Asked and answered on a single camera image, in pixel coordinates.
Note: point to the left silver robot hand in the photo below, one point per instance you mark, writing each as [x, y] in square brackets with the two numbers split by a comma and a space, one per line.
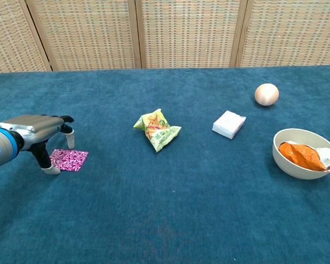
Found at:
[35, 127]

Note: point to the woven bamboo screen panel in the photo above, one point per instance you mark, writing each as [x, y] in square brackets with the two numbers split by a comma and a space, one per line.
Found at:
[291, 33]
[8, 35]
[189, 33]
[85, 33]

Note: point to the green yellow snack bag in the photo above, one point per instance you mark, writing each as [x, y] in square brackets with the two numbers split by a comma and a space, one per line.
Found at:
[156, 132]

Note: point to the blue carpet table cover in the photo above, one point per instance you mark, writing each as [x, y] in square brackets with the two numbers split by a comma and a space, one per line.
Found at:
[165, 206]

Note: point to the white napkin stack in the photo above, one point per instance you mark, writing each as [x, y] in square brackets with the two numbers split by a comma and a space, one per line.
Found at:
[228, 123]

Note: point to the beige round onion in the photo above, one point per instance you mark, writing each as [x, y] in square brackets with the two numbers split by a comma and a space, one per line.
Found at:
[266, 94]

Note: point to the beige bowl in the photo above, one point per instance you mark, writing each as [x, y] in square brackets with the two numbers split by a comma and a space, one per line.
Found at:
[291, 170]

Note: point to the orange crumpled wrapper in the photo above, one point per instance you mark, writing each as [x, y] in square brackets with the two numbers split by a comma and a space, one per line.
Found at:
[299, 155]

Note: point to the orange snack packet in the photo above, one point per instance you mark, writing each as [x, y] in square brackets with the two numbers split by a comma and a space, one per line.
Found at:
[328, 156]

